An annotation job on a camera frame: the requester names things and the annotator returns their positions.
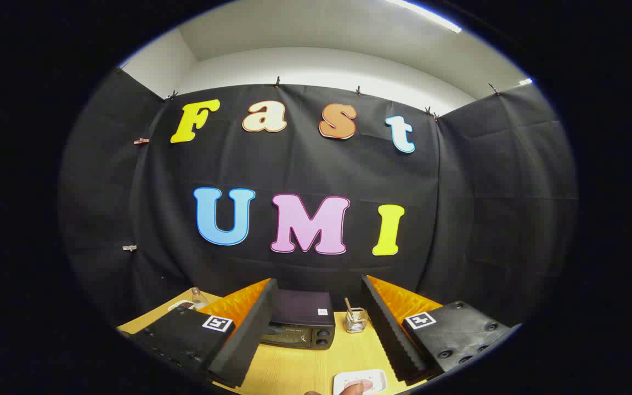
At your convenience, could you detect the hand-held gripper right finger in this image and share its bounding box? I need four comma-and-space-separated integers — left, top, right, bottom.
361, 274, 522, 386

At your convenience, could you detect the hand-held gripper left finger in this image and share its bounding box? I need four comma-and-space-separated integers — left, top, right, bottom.
117, 278, 279, 388

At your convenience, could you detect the white square plate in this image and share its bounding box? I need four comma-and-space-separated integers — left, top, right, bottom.
333, 369, 388, 395

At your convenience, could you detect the black toaster oven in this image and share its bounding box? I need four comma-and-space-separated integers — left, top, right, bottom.
261, 289, 336, 351

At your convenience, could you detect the black backdrop cloth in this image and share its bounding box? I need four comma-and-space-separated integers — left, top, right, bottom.
58, 67, 579, 330

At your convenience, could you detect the row of black cloth clips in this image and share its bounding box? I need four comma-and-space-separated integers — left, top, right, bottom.
120, 63, 500, 122

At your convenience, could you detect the metal wire utensil holder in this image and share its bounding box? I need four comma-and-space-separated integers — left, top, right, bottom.
343, 308, 370, 334

